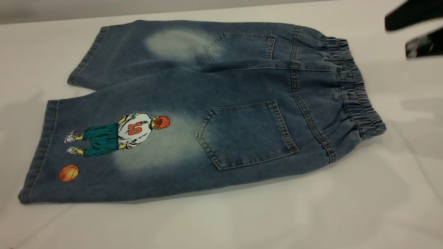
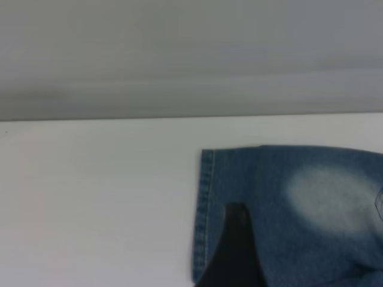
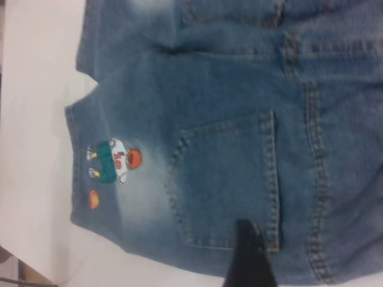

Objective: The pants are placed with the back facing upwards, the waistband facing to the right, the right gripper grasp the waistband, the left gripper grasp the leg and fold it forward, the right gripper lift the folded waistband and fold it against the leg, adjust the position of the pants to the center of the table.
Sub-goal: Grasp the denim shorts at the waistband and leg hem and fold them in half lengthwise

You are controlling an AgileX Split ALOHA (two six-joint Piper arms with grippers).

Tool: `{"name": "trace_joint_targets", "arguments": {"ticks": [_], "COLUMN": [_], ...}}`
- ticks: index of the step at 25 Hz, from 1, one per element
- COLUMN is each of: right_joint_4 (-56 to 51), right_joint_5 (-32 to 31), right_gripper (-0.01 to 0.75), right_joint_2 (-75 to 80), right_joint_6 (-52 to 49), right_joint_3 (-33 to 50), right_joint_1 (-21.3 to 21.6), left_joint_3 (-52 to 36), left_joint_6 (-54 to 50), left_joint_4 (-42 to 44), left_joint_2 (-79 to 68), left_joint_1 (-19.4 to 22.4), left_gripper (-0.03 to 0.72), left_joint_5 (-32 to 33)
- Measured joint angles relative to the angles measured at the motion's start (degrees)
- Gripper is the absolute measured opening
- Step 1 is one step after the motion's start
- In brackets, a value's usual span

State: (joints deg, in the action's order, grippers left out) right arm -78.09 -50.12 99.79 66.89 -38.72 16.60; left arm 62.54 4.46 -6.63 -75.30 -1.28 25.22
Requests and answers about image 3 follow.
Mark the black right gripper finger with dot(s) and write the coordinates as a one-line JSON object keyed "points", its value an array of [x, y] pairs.
{"points": [[248, 260]]}

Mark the blue denim shorts with print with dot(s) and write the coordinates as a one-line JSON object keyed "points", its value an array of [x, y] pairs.
{"points": [[224, 89]]}

